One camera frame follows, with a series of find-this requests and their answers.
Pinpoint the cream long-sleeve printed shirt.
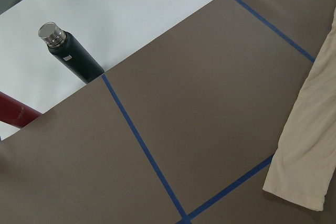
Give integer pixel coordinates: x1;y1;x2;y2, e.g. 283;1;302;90
263;23;335;211

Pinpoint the black bottle steel cap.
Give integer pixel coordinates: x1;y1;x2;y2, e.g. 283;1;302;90
38;22;104;84

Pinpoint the red cylinder bottle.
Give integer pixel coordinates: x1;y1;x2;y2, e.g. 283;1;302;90
1;92;42;129

